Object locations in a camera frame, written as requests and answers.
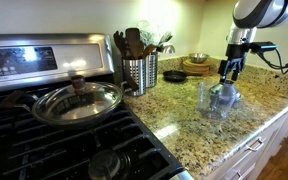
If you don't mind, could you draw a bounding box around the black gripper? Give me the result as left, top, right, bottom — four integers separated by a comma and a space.
217, 43, 250, 84

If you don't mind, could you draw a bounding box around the grey conical chopper lid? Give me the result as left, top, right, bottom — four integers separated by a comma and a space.
208, 79, 243, 110

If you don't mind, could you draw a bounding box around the small steel bowl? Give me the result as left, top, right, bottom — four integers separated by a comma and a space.
188, 52, 211, 65

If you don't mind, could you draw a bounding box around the clear plastic chopper bowl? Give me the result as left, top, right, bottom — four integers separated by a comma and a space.
196, 81, 238, 121

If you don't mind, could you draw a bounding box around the glass pan lid wooden knob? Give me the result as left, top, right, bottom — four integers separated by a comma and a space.
37, 74, 124, 123

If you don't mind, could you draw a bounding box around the small black iron skillet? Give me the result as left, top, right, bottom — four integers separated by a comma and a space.
162, 69, 204, 83

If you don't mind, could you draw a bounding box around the steel ladle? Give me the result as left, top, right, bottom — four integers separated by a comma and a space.
156, 43, 176, 55

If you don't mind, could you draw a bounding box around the perforated steel utensil holder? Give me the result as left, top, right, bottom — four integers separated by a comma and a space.
145, 52, 159, 89
121, 57, 148, 98

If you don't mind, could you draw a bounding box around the wooden spoon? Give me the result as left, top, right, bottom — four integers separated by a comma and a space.
140, 44, 158, 60

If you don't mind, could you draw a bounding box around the kitchen base cabinet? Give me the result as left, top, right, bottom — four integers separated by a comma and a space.
203, 96, 288, 180

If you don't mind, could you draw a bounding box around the wooden spatula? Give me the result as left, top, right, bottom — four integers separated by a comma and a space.
124, 27, 145, 60

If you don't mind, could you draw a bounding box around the black kitchen utensil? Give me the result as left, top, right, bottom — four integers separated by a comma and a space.
113, 30, 129, 60

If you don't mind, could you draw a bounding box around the black stove burner cap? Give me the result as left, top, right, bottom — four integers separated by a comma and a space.
87, 149, 122, 180

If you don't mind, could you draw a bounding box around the steel frying pan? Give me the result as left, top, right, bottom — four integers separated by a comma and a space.
0, 81, 141, 130

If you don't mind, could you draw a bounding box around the stainless steel gas stove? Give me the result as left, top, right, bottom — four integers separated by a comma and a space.
0, 33, 194, 180

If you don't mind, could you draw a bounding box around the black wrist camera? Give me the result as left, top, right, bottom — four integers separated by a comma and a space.
248, 40, 279, 54

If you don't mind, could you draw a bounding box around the silver drawer handle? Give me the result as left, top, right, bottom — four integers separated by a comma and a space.
229, 169, 244, 180
245, 136, 265, 153

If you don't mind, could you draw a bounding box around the wire whisk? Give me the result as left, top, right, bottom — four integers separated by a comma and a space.
137, 20, 162, 48

